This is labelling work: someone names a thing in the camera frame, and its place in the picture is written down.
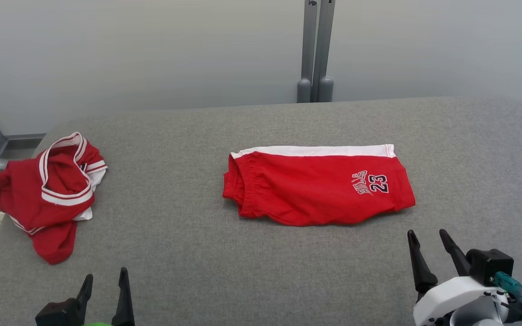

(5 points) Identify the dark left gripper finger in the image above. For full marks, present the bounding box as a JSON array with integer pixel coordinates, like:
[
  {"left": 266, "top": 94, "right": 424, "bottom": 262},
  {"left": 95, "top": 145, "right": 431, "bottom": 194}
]
[
  {"left": 111, "top": 267, "right": 135, "bottom": 326},
  {"left": 76, "top": 274, "right": 94, "bottom": 313}
]

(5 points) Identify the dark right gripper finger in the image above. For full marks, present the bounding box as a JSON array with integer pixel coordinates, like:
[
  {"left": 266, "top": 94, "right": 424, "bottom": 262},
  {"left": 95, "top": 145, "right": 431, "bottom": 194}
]
[
  {"left": 407, "top": 230, "right": 438, "bottom": 292},
  {"left": 439, "top": 229, "right": 471, "bottom": 277}
]

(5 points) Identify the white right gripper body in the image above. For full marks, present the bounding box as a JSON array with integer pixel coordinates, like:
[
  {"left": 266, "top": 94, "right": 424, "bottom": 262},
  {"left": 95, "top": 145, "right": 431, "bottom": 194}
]
[{"left": 413, "top": 275, "right": 511, "bottom": 326}]

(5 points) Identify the red basketball jersey white trim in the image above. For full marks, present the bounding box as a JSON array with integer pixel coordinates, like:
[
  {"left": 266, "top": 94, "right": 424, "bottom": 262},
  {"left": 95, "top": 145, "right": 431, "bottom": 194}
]
[{"left": 0, "top": 132, "right": 108, "bottom": 265}]

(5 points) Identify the red basketball shorts number 23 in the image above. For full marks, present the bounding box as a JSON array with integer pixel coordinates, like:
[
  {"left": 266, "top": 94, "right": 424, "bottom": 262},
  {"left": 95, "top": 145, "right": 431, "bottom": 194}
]
[{"left": 222, "top": 144, "right": 416, "bottom": 227}]

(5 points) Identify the grey fabric sofa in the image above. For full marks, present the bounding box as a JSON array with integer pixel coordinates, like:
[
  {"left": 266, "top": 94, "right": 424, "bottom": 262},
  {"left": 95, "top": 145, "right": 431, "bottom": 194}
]
[{"left": 0, "top": 96, "right": 522, "bottom": 326}]

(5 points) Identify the right camera cable teal plug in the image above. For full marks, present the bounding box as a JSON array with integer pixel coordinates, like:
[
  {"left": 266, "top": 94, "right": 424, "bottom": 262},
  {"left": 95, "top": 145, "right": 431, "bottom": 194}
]
[{"left": 492, "top": 272, "right": 522, "bottom": 326}]

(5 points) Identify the grey metal post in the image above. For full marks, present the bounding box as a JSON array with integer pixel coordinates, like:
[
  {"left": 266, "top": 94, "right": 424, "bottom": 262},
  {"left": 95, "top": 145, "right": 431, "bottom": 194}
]
[
  {"left": 297, "top": 0, "right": 318, "bottom": 103},
  {"left": 316, "top": 0, "right": 336, "bottom": 103}
]

